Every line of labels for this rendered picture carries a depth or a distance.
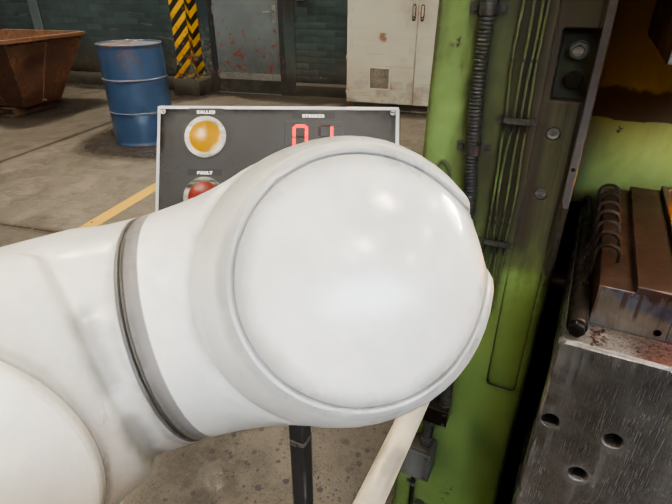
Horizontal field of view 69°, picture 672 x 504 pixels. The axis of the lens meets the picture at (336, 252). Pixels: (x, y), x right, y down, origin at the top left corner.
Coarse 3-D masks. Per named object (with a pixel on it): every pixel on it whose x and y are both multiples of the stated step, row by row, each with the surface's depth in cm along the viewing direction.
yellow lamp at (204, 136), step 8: (192, 128) 68; (200, 128) 68; (208, 128) 68; (216, 128) 68; (192, 136) 68; (200, 136) 68; (208, 136) 68; (216, 136) 68; (192, 144) 68; (200, 144) 68; (208, 144) 68; (216, 144) 68
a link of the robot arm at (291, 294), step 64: (256, 192) 13; (320, 192) 13; (384, 192) 13; (448, 192) 14; (128, 256) 18; (192, 256) 17; (256, 256) 13; (320, 256) 12; (384, 256) 12; (448, 256) 13; (128, 320) 17; (192, 320) 17; (256, 320) 13; (320, 320) 12; (384, 320) 12; (448, 320) 13; (192, 384) 17; (256, 384) 13; (320, 384) 13; (384, 384) 13; (448, 384) 14
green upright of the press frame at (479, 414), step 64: (448, 0) 74; (512, 0) 71; (576, 0) 68; (448, 64) 78; (576, 64) 73; (448, 128) 83; (576, 128) 74; (512, 192) 83; (512, 256) 88; (512, 320) 93; (512, 384) 100; (448, 448) 115
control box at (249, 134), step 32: (160, 128) 69; (224, 128) 68; (256, 128) 68; (288, 128) 68; (352, 128) 68; (384, 128) 68; (160, 160) 68; (192, 160) 68; (224, 160) 68; (256, 160) 68; (160, 192) 68
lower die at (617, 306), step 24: (624, 192) 99; (648, 192) 96; (624, 216) 89; (648, 216) 86; (600, 240) 83; (624, 240) 81; (648, 240) 78; (600, 264) 74; (624, 264) 74; (648, 264) 72; (600, 288) 69; (624, 288) 68; (648, 288) 66; (600, 312) 70; (624, 312) 69; (648, 312) 67; (648, 336) 69
